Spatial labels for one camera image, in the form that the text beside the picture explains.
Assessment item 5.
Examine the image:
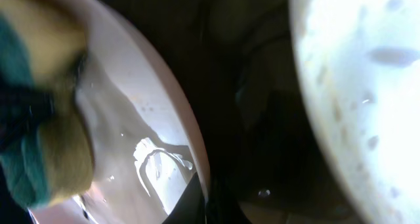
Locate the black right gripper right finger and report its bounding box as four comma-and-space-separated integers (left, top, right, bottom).
206, 177, 251, 224

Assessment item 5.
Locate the pink rimmed plate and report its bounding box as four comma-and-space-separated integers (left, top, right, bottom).
28, 0, 211, 224

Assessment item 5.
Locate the green and yellow sponge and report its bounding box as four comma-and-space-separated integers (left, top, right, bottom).
1, 0, 95, 209

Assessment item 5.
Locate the large dark serving tray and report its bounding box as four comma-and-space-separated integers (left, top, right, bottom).
81, 0, 371, 224

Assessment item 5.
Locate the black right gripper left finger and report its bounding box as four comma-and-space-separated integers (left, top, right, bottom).
162, 173, 206, 224

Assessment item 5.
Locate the white plate with wet spots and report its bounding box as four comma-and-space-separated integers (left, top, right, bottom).
289, 0, 419, 223

